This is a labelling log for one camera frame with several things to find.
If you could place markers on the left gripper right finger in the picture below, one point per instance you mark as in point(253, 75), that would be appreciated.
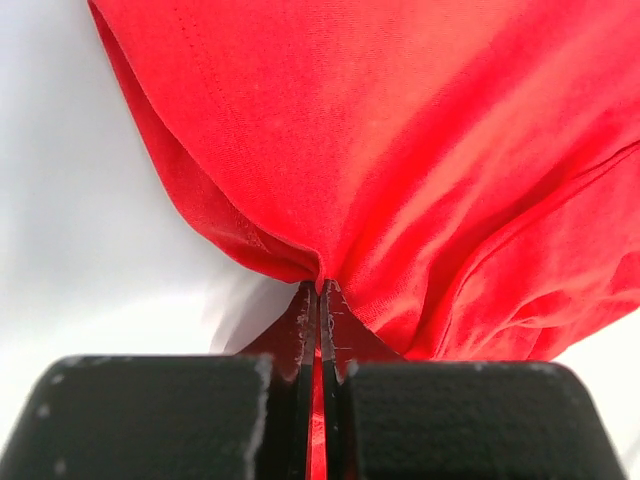
point(389, 418)

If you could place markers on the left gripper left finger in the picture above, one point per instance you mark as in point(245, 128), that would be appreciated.
point(241, 416)

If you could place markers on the red tank top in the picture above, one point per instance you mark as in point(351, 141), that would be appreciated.
point(467, 171)

